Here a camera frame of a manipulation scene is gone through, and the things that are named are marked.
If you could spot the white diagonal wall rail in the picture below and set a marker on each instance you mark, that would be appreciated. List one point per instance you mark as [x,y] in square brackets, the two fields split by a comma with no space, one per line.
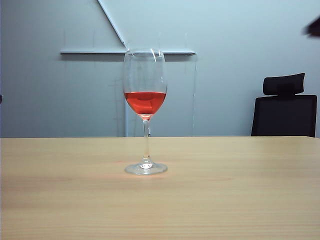
[110,20]

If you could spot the white horizontal wall rail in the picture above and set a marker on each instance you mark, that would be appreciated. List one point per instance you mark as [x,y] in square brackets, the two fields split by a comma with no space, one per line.
[87,52]

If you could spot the black office chair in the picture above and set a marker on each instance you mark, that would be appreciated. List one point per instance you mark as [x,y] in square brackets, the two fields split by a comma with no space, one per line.
[282,115]

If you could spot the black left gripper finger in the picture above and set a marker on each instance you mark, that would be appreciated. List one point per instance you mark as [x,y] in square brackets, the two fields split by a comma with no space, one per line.
[313,27]

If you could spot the clear goblet with red liquid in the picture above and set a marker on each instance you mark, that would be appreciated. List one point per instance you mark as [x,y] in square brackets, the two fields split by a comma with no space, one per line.
[145,100]

